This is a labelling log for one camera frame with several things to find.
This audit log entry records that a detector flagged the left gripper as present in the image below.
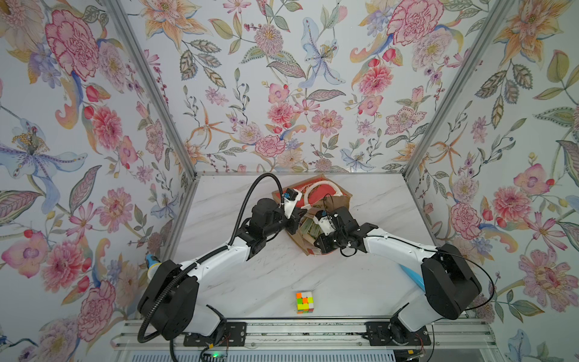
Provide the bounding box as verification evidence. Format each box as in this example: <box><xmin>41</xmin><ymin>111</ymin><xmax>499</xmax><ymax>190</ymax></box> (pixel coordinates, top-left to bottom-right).
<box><xmin>261</xmin><ymin>207</ymin><xmax>308</xmax><ymax>238</ymax></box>

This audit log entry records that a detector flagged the red burlap tote bag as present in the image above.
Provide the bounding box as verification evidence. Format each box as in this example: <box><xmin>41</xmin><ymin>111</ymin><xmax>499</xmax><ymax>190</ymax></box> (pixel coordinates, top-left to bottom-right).
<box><xmin>287</xmin><ymin>174</ymin><xmax>352</xmax><ymax>256</ymax></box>

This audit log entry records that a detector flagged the green folding fan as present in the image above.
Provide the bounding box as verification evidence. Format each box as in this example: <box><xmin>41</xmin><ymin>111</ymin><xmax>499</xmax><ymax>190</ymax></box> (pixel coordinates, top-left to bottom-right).
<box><xmin>299</xmin><ymin>217</ymin><xmax>322</xmax><ymax>244</ymax></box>

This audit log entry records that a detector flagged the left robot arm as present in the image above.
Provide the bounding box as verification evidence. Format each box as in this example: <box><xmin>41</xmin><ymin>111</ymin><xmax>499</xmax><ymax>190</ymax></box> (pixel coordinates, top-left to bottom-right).
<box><xmin>137</xmin><ymin>198</ymin><xmax>307</xmax><ymax>345</ymax></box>

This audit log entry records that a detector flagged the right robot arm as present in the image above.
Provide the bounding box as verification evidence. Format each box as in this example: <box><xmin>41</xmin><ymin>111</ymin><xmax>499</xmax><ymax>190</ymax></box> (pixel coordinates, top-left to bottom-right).
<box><xmin>314</xmin><ymin>208</ymin><xmax>482</xmax><ymax>333</ymax></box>

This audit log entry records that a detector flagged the rubik's cube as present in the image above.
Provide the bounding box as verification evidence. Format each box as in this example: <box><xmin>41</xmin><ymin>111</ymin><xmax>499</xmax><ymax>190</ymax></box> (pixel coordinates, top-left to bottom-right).
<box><xmin>296</xmin><ymin>291</ymin><xmax>315</xmax><ymax>314</ymax></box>

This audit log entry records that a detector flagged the blue object right edge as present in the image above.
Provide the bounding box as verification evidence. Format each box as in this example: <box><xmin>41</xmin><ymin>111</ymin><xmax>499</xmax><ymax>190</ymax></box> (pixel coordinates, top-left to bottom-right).
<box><xmin>400</xmin><ymin>265</ymin><xmax>426</xmax><ymax>292</ymax></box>

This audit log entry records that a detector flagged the patterned paper cup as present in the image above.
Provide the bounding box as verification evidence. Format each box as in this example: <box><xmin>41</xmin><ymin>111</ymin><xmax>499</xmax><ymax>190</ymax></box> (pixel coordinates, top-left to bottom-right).
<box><xmin>146</xmin><ymin>254</ymin><xmax>162</xmax><ymax>282</ymax></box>

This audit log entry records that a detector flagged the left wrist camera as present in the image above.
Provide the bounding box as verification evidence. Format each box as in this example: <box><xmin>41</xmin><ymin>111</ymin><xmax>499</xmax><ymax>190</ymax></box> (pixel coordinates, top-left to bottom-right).
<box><xmin>281</xmin><ymin>188</ymin><xmax>302</xmax><ymax>219</ymax></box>

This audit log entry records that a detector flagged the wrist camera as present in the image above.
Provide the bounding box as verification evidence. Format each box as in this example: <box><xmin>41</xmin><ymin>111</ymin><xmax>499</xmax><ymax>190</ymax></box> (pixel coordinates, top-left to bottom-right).
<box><xmin>314</xmin><ymin>211</ymin><xmax>335</xmax><ymax>235</ymax></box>
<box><xmin>281</xmin><ymin>188</ymin><xmax>302</xmax><ymax>219</ymax></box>

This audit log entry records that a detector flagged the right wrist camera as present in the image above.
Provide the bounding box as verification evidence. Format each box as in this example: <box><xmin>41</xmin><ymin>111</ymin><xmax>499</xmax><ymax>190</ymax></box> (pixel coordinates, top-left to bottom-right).
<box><xmin>314</xmin><ymin>211</ymin><xmax>335</xmax><ymax>235</ymax></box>

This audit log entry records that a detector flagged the black corrugated cable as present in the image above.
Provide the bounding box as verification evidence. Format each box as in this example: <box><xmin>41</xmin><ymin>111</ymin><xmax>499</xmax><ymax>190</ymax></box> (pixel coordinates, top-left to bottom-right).
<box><xmin>137</xmin><ymin>173</ymin><xmax>285</xmax><ymax>362</ymax></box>

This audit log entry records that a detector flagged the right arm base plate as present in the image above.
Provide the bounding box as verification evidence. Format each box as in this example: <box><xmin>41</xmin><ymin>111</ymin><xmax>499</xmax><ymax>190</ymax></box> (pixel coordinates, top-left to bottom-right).
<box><xmin>364</xmin><ymin>321</ymin><xmax>432</xmax><ymax>347</ymax></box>

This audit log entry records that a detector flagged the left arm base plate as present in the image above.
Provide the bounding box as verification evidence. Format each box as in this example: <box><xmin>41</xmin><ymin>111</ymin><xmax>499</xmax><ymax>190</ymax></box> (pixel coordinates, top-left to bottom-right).
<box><xmin>183</xmin><ymin>322</ymin><xmax>247</xmax><ymax>348</ymax></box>

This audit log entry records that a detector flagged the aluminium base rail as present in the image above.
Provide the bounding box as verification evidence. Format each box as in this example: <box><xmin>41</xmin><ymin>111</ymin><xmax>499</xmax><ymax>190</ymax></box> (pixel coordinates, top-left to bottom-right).
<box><xmin>110</xmin><ymin>316</ymin><xmax>498</xmax><ymax>352</ymax></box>

